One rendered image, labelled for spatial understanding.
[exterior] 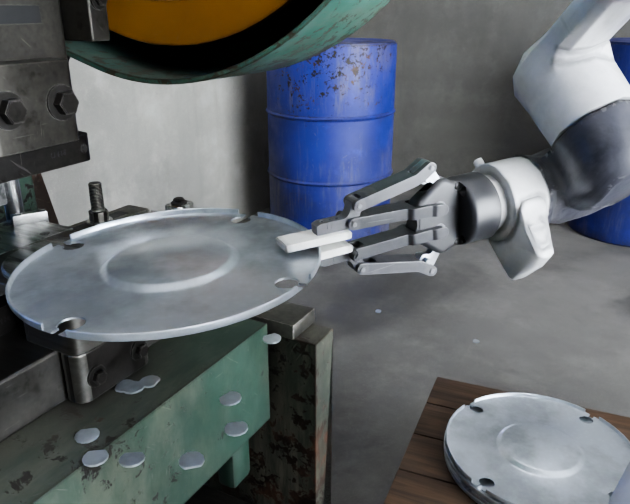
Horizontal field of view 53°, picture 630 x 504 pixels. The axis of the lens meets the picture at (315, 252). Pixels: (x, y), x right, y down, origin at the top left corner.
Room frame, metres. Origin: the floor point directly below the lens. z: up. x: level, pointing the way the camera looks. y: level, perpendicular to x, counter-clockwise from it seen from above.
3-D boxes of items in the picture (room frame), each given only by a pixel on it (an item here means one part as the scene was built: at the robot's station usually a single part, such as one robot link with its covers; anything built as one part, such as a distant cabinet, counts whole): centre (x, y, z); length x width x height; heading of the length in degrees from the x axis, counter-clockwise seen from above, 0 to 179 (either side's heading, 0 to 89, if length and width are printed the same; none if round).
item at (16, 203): (0.76, 0.38, 0.81); 0.02 x 0.02 x 0.14
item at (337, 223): (0.59, -0.02, 0.83); 0.05 x 0.01 x 0.03; 113
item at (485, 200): (0.65, -0.14, 0.82); 0.09 x 0.07 x 0.08; 113
